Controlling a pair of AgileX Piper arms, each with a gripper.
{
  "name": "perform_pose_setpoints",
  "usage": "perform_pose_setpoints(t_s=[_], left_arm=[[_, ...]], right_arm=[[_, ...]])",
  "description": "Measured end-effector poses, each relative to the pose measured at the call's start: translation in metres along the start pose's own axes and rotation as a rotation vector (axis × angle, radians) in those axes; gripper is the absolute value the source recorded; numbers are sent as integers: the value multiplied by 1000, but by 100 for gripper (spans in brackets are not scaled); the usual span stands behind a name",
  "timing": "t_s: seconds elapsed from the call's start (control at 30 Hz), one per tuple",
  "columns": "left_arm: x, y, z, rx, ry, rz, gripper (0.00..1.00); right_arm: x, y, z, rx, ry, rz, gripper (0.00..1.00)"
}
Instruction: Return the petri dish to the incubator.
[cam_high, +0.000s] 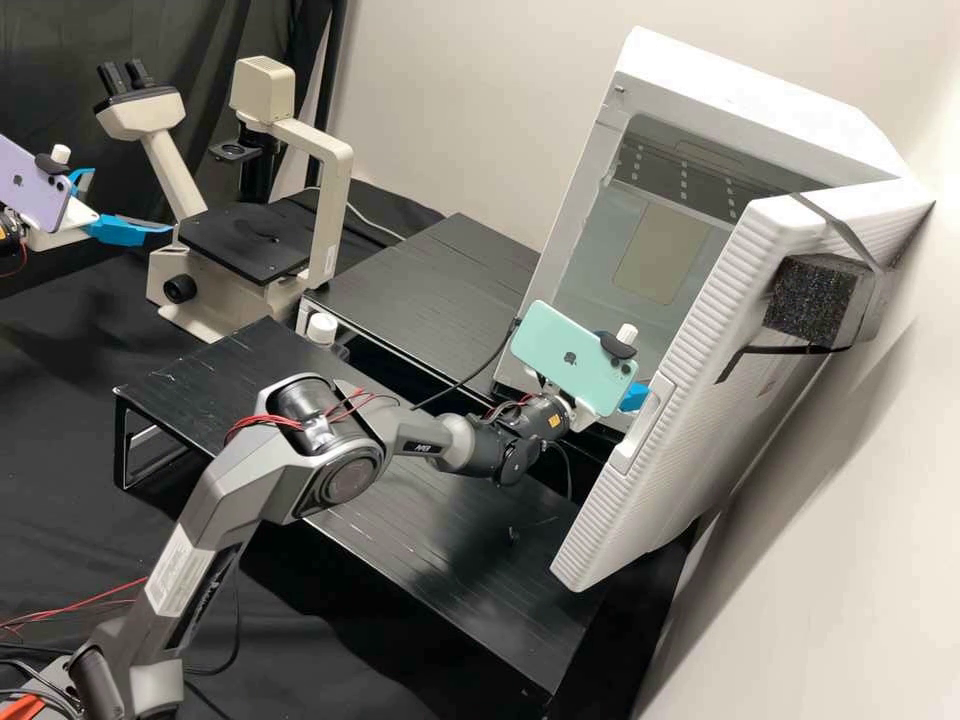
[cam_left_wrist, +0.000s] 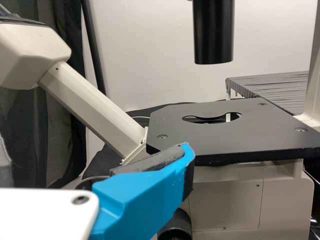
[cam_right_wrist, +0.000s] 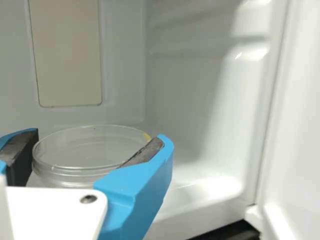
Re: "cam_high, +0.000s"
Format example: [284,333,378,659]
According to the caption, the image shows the white incubator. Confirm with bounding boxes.
[491,26,913,451]

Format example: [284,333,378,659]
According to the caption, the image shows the white cable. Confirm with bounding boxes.
[346,200,408,243]

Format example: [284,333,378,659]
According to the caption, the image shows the wrist camera phone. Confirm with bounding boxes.
[0,133,97,234]
[508,299,643,418]

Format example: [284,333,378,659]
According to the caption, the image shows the incubator door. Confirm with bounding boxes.
[549,179,939,594]

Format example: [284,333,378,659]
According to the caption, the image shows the left wrist camera phone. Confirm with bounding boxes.
[0,133,97,234]

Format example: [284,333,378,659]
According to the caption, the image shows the cream microscope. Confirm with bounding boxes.
[93,56,355,345]

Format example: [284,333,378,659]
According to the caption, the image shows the black platform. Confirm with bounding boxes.
[112,314,610,703]
[298,212,543,410]

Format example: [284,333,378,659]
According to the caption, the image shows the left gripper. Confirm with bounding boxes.
[28,167,176,253]

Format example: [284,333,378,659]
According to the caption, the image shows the black cable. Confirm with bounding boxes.
[410,318,523,412]

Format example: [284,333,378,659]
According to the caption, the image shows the red wire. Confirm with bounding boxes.
[0,575,150,639]

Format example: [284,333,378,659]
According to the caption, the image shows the right wrist camera phone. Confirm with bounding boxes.
[508,299,643,418]

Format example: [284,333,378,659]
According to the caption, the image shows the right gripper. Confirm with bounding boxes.
[544,379,652,434]

